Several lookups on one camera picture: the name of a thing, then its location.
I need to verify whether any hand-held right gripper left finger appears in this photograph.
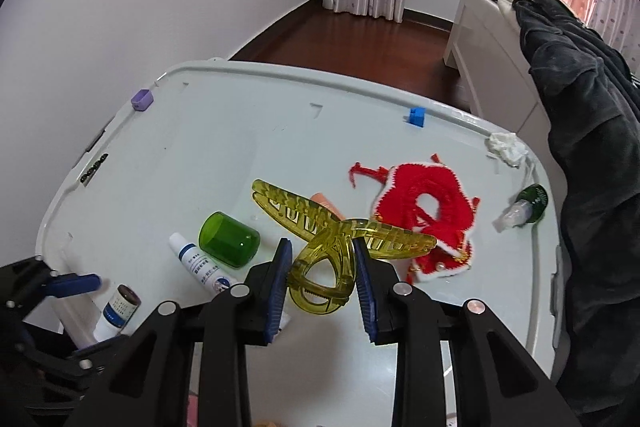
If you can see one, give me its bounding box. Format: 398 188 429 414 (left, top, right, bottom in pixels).
82 237 296 427

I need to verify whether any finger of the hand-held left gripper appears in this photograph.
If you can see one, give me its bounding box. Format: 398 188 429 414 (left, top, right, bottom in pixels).
42 273 103 299
65 334 136 375

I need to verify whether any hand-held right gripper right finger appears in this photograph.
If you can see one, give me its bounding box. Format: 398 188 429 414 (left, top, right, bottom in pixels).
352 239 583 427

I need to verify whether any small bottle with brown cap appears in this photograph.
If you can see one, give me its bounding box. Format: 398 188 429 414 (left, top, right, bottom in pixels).
92 284 142 343

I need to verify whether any yellow transparent hair claw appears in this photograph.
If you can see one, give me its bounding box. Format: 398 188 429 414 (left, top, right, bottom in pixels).
251 179 438 315

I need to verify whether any green translucent plastic cup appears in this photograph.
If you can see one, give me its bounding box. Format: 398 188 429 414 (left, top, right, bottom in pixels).
198 212 262 268

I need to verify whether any white tube with blue label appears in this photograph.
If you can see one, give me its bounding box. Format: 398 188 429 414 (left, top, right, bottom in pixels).
168 232 238 295

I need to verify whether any salmon tube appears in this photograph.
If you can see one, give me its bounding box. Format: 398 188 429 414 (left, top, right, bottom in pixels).
310 192 346 223

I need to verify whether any red knitted ornament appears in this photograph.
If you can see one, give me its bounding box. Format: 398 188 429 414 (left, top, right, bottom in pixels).
350 152 483 280

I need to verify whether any dark green small bottle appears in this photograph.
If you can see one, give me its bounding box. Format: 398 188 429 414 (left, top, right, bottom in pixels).
492 183 551 233

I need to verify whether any crumpled white tissue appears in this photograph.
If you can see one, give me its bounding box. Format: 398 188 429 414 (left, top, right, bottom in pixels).
486 132 528 168

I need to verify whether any bed with dark blankets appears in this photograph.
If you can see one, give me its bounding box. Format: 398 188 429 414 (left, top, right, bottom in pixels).
480 0 640 408

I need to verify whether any white bed frame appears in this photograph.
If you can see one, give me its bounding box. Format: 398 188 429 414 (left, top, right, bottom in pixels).
442 0 566 172

